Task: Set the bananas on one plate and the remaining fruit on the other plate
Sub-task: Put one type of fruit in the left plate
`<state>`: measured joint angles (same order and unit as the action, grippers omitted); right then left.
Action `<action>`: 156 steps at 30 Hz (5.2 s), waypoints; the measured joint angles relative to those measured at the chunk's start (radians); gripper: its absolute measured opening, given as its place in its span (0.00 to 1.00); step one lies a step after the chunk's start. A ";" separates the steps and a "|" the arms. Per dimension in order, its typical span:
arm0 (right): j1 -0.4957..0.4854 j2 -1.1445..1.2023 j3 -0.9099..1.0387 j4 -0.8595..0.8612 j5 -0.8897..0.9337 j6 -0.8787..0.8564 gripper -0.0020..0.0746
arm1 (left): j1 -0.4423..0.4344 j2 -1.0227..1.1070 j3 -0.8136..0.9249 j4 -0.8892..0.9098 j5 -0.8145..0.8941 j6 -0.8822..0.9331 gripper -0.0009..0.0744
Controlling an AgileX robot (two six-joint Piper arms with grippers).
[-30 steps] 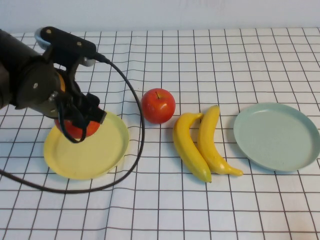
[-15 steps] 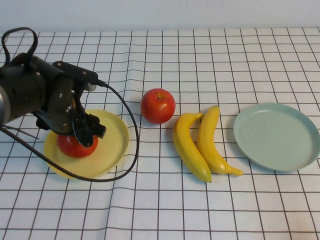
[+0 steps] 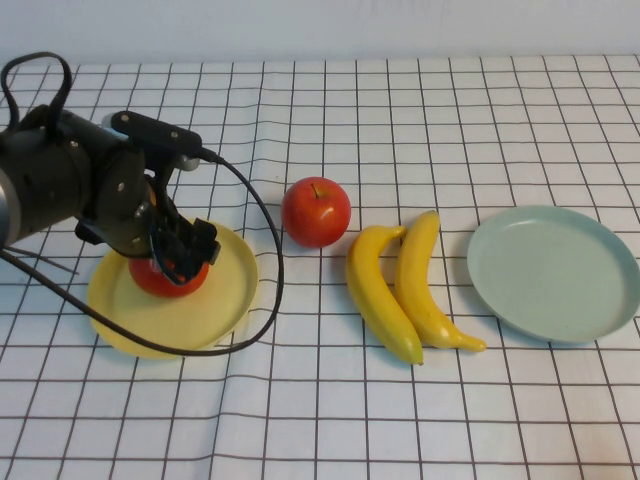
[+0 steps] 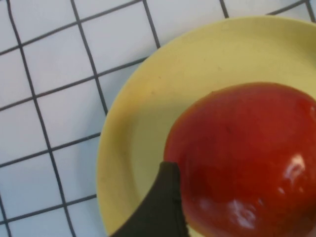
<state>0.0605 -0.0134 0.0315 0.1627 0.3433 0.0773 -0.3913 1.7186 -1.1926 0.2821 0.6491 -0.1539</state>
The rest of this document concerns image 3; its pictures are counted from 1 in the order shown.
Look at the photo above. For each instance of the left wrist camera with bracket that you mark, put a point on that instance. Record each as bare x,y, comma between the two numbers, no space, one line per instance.
155,132

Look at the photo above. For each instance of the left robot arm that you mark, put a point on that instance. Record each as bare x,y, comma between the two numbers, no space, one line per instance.
50,175

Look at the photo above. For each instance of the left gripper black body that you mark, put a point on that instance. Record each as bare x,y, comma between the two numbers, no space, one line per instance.
125,230

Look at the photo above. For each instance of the yellow round plate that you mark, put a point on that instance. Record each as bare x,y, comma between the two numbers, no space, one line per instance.
210,315

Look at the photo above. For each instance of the yellow banana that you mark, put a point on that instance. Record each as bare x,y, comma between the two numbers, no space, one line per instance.
372,300
415,280

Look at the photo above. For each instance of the red apple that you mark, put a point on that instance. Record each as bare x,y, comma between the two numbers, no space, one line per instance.
315,220
155,285

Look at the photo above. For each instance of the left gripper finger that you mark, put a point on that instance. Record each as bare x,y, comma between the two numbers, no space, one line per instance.
170,255
202,242

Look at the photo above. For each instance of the white grid-patterned tablecloth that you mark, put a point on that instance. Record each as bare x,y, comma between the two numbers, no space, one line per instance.
400,125

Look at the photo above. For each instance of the black zip tie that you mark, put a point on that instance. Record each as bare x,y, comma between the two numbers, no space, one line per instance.
60,265

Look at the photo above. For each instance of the pale blue-green round plate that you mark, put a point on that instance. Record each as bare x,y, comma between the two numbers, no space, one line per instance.
550,275

